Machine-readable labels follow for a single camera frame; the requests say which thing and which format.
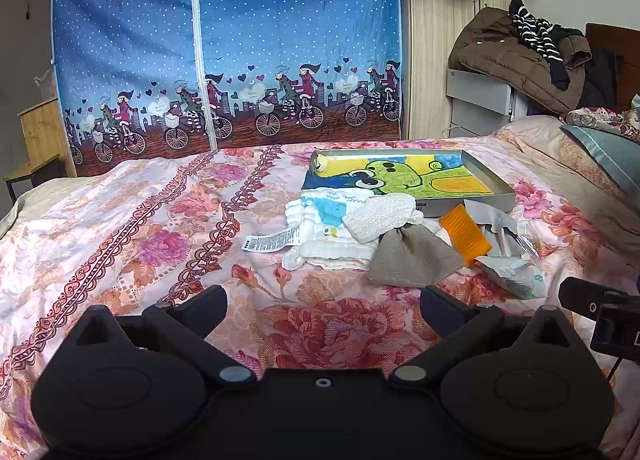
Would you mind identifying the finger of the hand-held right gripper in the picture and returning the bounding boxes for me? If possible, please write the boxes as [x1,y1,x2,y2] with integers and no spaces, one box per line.
[558,277,627,319]

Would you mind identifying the blue printed fabric wardrobe cover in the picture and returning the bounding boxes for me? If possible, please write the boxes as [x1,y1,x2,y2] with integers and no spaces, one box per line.
[50,0,405,178]

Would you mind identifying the beige quilt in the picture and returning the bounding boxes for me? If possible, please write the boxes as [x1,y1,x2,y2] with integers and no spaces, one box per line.
[492,114,640,265]

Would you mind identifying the clear plastic bag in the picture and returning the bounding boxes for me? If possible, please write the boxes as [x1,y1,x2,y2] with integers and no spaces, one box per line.
[34,68,55,101]

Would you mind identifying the white paper label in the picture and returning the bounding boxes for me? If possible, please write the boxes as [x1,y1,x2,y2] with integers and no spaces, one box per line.
[241,227,301,251]

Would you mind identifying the teal pillow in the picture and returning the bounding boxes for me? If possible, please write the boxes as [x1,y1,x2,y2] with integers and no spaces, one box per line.
[560,125,640,198]

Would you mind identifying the wooden side table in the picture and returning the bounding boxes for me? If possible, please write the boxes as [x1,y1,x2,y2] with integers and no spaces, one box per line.
[4,97,68,205]

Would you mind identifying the white knit cloth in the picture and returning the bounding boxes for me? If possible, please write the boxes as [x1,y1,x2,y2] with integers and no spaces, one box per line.
[341,192,426,243]

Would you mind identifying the grey shallow box tray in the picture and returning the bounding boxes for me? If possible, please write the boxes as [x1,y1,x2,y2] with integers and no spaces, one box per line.
[301,149,517,219]

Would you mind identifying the white cloth blue print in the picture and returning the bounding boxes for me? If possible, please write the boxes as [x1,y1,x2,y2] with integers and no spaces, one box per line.
[281,190,381,271]

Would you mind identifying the dark wooden headboard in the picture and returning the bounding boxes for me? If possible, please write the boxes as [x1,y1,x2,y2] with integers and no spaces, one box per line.
[585,22,640,113]

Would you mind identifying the black garment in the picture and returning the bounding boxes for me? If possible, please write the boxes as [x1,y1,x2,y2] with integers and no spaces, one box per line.
[580,47,626,110]

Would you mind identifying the black cable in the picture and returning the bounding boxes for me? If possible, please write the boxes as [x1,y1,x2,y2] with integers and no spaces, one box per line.
[606,354,625,385]

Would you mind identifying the cartoon print towel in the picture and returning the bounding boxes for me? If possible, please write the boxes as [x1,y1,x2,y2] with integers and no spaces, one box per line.
[302,152,493,198]

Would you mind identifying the brown padded jacket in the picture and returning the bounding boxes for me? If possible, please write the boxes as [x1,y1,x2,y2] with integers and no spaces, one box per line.
[447,6,593,115]

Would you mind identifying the orange plastic cup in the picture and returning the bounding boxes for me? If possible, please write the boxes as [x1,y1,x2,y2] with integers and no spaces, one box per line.
[439,205,492,268]

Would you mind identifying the floral pillow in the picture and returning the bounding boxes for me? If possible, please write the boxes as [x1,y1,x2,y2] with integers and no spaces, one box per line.
[565,94,640,143]

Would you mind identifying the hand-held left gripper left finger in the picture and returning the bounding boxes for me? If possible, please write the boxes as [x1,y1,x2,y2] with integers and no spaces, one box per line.
[65,285,257,388]

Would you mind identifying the dark striped sweater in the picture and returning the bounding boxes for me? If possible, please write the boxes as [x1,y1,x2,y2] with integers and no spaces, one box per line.
[507,0,572,90]

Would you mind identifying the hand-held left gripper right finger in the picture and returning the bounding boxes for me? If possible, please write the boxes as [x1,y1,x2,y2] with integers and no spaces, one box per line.
[390,285,583,388]

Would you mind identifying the light wooden cabinet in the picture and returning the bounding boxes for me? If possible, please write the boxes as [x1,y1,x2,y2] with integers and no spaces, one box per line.
[400,0,526,141]

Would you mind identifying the soft tissue packet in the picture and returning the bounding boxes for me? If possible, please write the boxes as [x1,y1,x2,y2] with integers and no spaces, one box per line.
[475,255,547,301]

